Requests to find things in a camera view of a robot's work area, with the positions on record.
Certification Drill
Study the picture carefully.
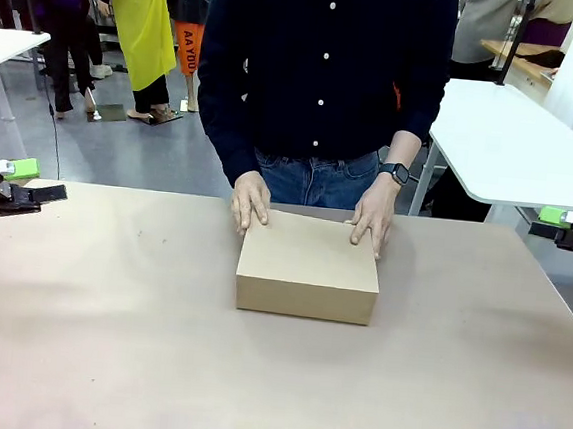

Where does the person in orange trousers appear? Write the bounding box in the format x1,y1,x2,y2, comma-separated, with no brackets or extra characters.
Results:
162,0,211,115

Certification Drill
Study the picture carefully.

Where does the wooden table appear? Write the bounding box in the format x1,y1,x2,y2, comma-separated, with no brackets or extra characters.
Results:
477,38,566,90

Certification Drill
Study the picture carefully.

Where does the black pole on white table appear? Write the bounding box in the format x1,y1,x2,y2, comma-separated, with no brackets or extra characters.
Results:
492,0,537,90

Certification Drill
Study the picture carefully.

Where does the person's right forearm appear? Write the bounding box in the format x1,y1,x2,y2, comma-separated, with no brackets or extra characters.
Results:
196,111,267,192

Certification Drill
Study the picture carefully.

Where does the black smartwatch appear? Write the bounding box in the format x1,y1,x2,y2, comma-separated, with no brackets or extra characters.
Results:
377,160,411,187

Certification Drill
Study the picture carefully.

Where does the brown cardboard box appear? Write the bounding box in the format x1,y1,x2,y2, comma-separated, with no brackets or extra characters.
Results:
231,205,387,329

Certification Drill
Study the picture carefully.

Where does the large white table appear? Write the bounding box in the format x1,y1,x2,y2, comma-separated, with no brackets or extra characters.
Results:
406,74,573,232

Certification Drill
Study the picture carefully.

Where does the person with white sneakers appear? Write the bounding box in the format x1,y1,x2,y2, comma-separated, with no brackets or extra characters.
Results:
77,0,121,81

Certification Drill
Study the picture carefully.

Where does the figure in yellow apron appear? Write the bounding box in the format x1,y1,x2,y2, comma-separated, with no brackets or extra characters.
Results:
86,0,184,126

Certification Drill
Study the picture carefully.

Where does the small white table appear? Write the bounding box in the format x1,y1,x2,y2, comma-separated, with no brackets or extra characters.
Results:
0,27,52,127

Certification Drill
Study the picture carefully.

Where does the person in black clothes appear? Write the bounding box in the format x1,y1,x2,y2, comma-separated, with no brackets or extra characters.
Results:
18,0,105,123

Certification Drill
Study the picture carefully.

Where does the person in grey sweater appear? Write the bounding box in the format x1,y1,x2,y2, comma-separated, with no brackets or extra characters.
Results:
449,0,573,90

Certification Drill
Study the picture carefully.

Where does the person's left hand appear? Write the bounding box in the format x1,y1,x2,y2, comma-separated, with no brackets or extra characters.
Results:
346,172,402,261

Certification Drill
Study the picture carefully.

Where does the orange fabric item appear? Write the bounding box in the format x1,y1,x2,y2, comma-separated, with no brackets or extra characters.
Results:
389,81,405,113

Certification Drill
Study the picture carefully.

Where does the person's right hand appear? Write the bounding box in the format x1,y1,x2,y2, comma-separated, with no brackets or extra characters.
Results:
228,168,275,238

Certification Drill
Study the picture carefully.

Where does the person in navy shirt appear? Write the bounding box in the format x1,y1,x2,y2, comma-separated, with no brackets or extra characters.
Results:
187,0,461,219

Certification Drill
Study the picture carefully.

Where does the person's left forearm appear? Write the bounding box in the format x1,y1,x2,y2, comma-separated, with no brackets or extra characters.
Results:
386,127,424,173

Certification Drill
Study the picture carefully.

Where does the dark floor plate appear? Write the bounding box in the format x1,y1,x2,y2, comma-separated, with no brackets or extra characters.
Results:
92,101,128,124

